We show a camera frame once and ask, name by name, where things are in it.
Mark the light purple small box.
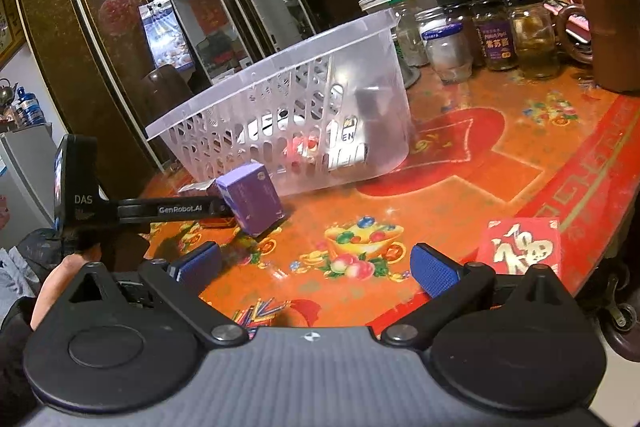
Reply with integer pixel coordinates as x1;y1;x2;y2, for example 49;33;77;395
215;160;285;237

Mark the white Kent cigarette pack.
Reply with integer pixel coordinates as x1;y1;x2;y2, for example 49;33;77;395
326;115;368;170

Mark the white red-character cigarette box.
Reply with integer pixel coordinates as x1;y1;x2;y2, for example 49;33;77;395
283;134;320;164

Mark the clear plastic lattice basket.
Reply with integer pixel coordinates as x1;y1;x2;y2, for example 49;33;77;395
145;10;412;196

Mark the dark purple box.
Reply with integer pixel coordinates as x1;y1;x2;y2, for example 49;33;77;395
177;180;221;198

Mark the person's left hand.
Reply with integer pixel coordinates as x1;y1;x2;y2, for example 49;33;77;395
30;254;92;331

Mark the red fu envelope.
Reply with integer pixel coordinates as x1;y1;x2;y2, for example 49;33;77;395
476;218;562;277

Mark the blue water bottle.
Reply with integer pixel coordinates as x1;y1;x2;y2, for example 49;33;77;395
16;87;47;126

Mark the brown cylinder container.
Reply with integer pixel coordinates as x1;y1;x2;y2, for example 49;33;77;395
140;65;194;124

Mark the dark wooden mirrored wardrobe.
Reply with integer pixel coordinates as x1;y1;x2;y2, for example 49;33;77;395
15;0;361;198

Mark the glass jar blue lid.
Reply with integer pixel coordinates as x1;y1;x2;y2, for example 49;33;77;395
421;23;473;84

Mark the green-lid glass jar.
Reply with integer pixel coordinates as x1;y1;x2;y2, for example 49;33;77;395
390;0;428;67

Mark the dark jar purple label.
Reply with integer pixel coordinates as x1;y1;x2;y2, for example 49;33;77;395
472;0;518;72

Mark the glass jar amber liquid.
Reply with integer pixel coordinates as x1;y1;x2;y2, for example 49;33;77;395
508;0;560;80

